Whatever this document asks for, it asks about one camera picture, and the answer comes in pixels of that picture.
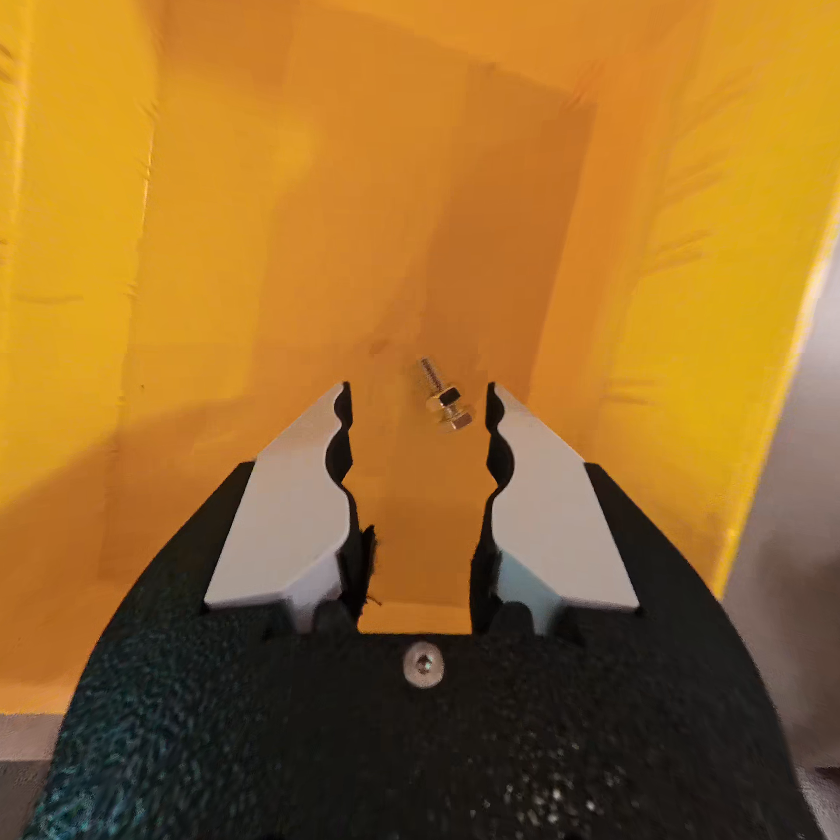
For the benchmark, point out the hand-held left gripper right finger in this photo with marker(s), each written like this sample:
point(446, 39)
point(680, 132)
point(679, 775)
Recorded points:
point(558, 525)

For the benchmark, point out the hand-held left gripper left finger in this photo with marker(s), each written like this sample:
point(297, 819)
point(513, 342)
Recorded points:
point(282, 525)

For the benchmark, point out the silver hex nut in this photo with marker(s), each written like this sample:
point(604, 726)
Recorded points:
point(445, 398)

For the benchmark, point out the silver bolt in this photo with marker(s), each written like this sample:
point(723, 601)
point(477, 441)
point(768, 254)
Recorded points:
point(426, 372)

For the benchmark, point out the yellow plastic bin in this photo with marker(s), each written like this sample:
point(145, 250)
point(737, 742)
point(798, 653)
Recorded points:
point(328, 197)

